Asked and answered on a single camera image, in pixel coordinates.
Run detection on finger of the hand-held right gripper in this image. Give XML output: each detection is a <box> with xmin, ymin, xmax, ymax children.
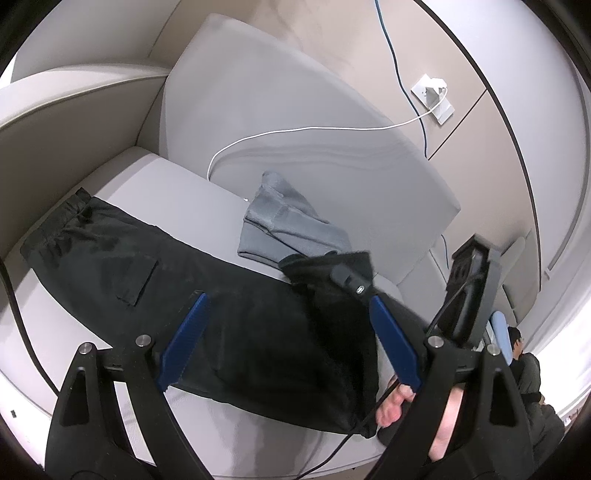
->
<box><xmin>329</xmin><ymin>262</ymin><xmax>432</xmax><ymax>333</ymax></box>

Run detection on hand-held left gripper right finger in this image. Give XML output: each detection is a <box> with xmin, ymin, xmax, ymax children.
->
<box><xmin>369</xmin><ymin>295</ymin><xmax>536</xmax><ymax>480</ymax></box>

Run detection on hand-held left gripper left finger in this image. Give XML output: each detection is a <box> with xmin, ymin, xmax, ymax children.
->
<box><xmin>44</xmin><ymin>291</ymin><xmax>213</xmax><ymax>480</ymax></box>

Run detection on black pants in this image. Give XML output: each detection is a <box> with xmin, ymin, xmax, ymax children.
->
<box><xmin>19</xmin><ymin>187</ymin><xmax>402</xmax><ymax>439</ymax></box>

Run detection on person's right hand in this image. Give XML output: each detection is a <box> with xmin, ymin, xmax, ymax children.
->
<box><xmin>375</xmin><ymin>376</ymin><xmax>419</xmax><ymax>428</ymax></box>

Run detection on light blue chair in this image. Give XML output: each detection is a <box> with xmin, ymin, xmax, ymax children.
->
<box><xmin>488</xmin><ymin>311</ymin><xmax>514</xmax><ymax>367</ymax></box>

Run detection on grey folded garment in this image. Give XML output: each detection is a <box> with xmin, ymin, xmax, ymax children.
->
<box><xmin>238</xmin><ymin>171</ymin><xmax>354</xmax><ymax>268</ymax></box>

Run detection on grey back cushion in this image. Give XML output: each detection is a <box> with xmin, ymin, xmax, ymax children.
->
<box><xmin>158</xmin><ymin>13</ymin><xmax>462</xmax><ymax>282</ymax></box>

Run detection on grey armchair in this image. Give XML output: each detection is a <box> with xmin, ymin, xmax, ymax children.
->
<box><xmin>0</xmin><ymin>13</ymin><xmax>536</xmax><ymax>480</ymax></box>

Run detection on black cable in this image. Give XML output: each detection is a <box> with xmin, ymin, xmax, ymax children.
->
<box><xmin>0</xmin><ymin>261</ymin><xmax>61</xmax><ymax>400</ymax></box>
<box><xmin>295</xmin><ymin>378</ymin><xmax>402</xmax><ymax>480</ymax></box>

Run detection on white cable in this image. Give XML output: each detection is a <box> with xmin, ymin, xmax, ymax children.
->
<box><xmin>207</xmin><ymin>85</ymin><xmax>448</xmax><ymax>204</ymax></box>

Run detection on white wall socket plate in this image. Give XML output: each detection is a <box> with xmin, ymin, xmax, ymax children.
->
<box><xmin>410</xmin><ymin>75</ymin><xmax>455</xmax><ymax>125</ymax></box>

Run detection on blue cable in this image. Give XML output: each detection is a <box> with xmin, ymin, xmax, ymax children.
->
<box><xmin>373</xmin><ymin>0</ymin><xmax>451</xmax><ymax>278</ymax></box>

